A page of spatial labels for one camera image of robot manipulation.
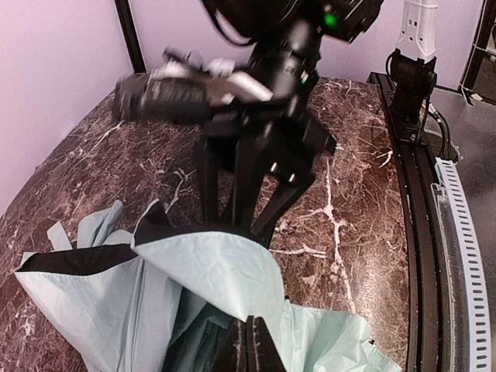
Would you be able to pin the left black frame post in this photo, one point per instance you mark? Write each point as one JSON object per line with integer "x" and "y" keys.
{"x": 130, "y": 35}

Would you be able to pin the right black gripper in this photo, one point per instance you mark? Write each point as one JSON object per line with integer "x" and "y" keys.
{"x": 252, "y": 146}

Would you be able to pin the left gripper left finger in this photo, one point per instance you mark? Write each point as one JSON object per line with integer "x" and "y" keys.
{"x": 209, "y": 344}

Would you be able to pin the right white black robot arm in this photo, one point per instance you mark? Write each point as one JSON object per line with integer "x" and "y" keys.
{"x": 286, "y": 38}

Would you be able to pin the white slotted cable duct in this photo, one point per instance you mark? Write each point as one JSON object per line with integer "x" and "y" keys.
{"x": 469, "y": 315}

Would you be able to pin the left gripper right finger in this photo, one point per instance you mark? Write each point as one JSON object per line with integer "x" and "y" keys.
{"x": 262, "y": 354}

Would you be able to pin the mint and black folding umbrella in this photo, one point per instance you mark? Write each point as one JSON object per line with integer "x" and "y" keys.
{"x": 122, "y": 298}

